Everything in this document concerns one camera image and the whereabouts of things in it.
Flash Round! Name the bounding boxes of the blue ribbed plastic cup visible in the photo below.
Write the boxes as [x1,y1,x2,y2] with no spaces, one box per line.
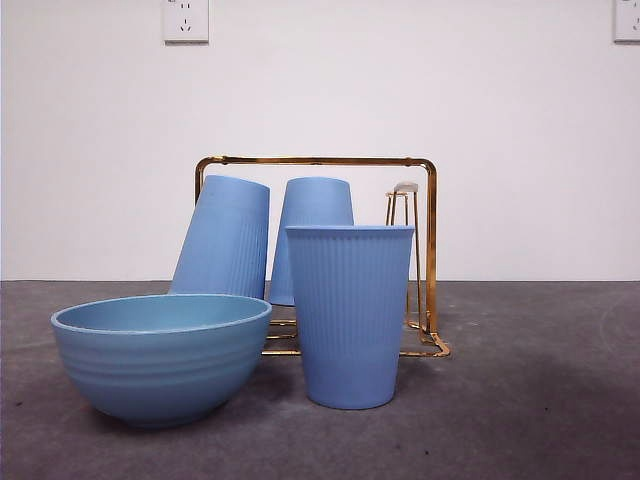
[268,176,356,306]
[284,224,417,411]
[168,173,272,301]

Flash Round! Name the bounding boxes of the blue ribbed bowl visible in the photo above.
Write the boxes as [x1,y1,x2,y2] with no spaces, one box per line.
[49,293,274,428]

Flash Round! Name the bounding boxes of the gold wire cup rack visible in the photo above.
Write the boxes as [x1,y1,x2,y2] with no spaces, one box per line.
[193,155,452,359]

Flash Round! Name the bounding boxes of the white wall socket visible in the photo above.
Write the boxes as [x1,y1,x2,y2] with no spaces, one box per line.
[163,0,210,44]
[613,0,640,43]

